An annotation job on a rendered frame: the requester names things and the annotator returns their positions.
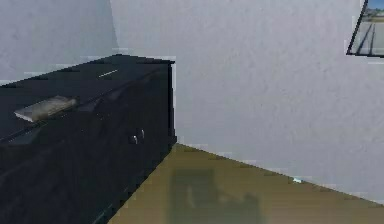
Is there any black chest of drawers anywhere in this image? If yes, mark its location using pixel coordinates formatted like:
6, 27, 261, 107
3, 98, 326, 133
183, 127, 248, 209
0, 53, 178, 224

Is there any thin white pen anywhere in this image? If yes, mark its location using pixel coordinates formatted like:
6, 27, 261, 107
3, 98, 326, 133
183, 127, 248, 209
98, 69, 119, 79

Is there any black framed window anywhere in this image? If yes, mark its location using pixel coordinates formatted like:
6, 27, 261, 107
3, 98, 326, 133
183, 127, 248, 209
346, 0, 384, 58

